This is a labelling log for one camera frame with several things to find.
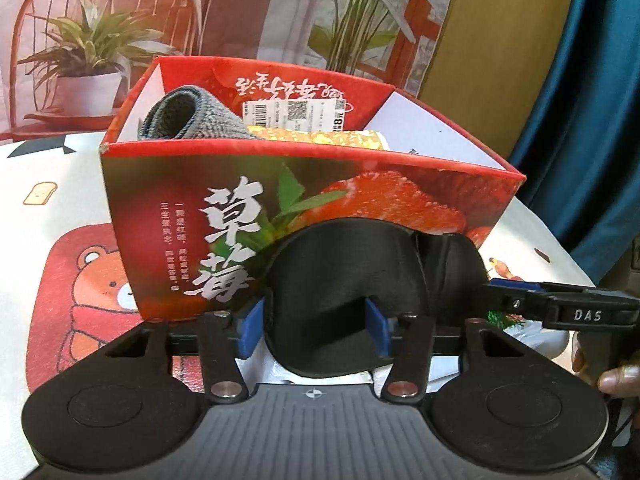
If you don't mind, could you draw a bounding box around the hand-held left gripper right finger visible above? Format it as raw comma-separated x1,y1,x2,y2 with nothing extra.
364,297,539,406

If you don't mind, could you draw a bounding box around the printed room scene backdrop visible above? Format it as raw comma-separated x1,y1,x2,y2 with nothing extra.
0,0,458,143

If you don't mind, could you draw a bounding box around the black eye mask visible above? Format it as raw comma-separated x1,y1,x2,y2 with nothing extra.
262,217,493,378

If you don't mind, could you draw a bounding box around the cartoon printed cloth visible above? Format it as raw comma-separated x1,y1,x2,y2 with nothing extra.
0,130,608,461

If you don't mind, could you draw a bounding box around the grey folded towel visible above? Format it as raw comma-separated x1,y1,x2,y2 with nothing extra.
136,85,261,142

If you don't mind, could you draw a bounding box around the person's right hand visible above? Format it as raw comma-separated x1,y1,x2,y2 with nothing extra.
597,364,640,399

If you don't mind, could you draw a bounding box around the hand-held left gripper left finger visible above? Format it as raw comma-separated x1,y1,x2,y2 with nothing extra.
102,297,266,406

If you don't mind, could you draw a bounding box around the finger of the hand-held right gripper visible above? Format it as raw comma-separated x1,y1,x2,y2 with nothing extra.
482,277,553,324

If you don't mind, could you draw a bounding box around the red strawberry print box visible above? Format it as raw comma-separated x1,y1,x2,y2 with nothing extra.
98,55,528,323

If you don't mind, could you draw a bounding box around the yellow packet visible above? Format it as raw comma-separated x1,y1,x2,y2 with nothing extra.
245,125,391,152

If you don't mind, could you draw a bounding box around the blue curtain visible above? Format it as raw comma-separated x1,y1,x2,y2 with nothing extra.
507,0,640,286

